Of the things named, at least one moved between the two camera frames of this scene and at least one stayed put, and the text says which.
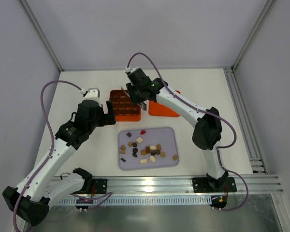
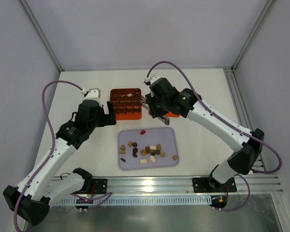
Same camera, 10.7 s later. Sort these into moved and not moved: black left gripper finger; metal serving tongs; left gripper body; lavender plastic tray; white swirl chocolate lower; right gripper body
Moved: metal serving tongs; right gripper body
Not moved: black left gripper finger; left gripper body; lavender plastic tray; white swirl chocolate lower
